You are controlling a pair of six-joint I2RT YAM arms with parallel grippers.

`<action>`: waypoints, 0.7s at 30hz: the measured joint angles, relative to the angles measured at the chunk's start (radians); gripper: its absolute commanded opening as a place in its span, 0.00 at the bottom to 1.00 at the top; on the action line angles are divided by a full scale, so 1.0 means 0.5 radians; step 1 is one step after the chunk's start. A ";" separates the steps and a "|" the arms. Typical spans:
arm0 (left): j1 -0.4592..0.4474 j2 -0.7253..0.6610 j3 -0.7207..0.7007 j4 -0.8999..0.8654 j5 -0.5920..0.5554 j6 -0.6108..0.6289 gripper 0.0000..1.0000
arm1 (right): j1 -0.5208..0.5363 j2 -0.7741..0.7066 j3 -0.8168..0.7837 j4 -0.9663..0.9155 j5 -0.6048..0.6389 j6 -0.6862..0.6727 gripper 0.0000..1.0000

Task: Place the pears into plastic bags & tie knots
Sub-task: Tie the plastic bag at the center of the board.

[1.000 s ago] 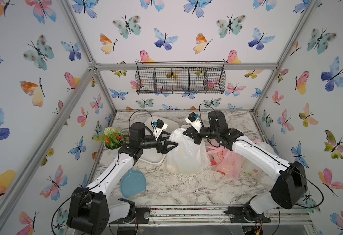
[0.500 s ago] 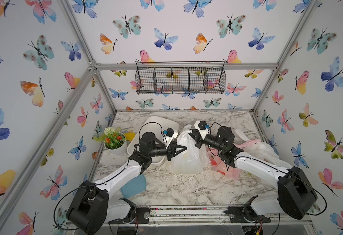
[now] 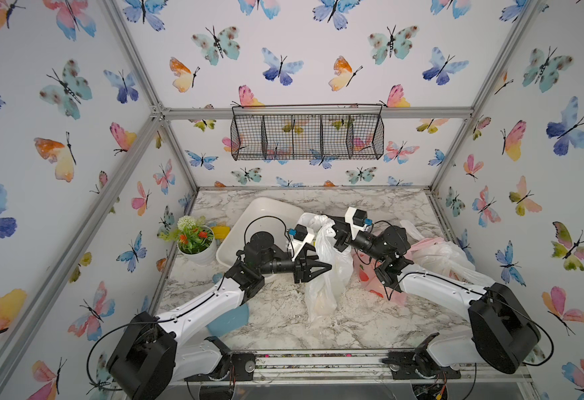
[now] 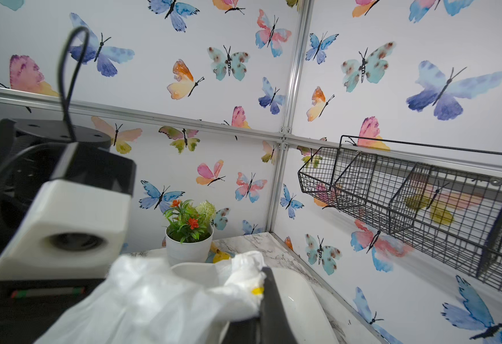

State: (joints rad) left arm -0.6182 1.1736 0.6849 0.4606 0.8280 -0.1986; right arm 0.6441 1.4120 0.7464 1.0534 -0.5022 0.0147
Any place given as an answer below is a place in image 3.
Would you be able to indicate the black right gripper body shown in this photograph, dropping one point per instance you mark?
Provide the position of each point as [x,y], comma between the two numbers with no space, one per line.
[365,247]

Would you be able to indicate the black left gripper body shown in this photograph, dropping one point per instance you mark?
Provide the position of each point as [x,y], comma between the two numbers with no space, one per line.
[283,267]

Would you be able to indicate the pink apple print plastic bag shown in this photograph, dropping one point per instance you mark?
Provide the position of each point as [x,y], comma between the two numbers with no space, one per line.
[365,268]

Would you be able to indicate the white cartoon print plastic bag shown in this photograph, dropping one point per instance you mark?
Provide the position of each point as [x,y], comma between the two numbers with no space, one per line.
[443,257]

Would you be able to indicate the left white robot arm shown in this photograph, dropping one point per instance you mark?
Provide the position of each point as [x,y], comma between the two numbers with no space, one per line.
[172,331]

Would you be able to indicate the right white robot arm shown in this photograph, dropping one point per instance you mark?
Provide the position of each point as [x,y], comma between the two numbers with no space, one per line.
[501,332]

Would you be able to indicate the white rectangular fruit tray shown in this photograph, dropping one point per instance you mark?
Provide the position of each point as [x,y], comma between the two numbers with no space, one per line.
[262,214]

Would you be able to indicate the blue paddle shaped board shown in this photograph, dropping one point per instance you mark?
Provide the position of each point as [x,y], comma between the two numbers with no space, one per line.
[230,321]

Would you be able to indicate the small yellow object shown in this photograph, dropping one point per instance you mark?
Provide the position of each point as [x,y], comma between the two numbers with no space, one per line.
[221,232]

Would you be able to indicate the potted plant white pot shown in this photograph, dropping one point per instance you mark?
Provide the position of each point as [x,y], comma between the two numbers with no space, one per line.
[193,238]

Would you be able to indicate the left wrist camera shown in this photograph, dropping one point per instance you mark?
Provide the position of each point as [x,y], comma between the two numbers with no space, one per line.
[298,237]

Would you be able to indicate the black wire mesh basket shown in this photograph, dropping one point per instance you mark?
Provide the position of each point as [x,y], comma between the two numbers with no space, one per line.
[306,132]

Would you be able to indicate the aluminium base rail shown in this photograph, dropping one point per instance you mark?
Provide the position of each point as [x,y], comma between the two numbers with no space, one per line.
[317,365]

